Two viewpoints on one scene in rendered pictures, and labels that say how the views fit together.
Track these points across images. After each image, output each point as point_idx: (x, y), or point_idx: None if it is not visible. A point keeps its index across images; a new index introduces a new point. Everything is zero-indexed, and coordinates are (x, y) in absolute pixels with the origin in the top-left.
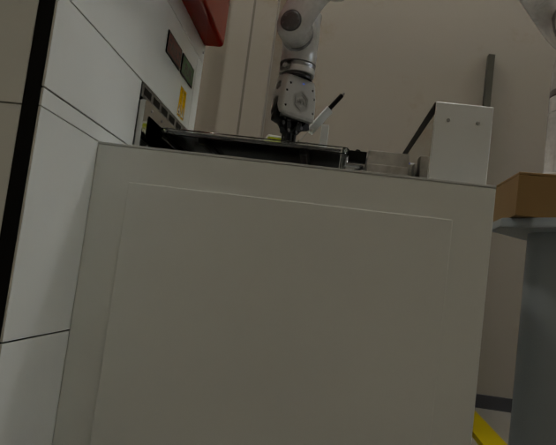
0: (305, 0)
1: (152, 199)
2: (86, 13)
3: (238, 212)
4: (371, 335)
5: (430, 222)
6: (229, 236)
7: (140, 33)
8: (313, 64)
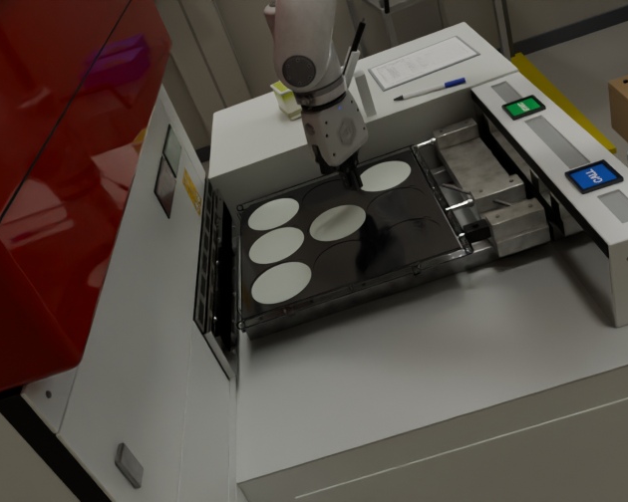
0: (307, 34)
1: (329, 499)
2: (175, 483)
3: (428, 472)
4: (602, 493)
5: None
6: (428, 490)
7: (167, 301)
8: (340, 75)
